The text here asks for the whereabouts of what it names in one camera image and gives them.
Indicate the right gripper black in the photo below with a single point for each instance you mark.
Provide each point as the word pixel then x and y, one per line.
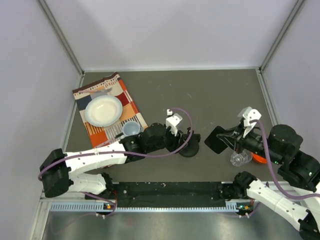
pixel 235 142

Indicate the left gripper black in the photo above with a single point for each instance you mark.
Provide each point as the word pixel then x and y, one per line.
pixel 177 141

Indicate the black phone stand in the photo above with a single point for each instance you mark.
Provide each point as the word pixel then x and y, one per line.
pixel 192 147

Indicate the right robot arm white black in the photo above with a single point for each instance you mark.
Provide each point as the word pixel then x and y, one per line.
pixel 295 173

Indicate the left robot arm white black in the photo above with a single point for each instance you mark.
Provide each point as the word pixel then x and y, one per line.
pixel 63 172

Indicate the clear plastic cup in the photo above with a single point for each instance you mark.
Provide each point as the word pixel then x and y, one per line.
pixel 240 159

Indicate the orange bowl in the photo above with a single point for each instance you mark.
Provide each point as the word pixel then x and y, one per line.
pixel 259 159

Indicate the light blue cup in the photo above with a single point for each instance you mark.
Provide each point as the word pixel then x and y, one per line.
pixel 131 128

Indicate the white plate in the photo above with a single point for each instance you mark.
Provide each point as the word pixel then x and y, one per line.
pixel 103 111

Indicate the patterned orange red cloth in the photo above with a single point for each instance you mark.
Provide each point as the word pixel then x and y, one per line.
pixel 98 135

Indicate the silver fork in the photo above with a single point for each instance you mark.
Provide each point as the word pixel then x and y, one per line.
pixel 91 91

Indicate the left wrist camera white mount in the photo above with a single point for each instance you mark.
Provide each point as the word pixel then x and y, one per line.
pixel 172 122

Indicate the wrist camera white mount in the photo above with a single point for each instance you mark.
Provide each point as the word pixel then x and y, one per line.
pixel 246 116
pixel 172 122

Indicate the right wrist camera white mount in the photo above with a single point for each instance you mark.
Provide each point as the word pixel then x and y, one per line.
pixel 246 116

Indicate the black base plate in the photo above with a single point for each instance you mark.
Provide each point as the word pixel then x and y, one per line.
pixel 172 194

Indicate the knife with black handle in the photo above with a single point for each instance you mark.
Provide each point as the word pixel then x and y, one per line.
pixel 110 141

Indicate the slotted grey cable duct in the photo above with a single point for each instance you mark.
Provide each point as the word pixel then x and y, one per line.
pixel 102 207

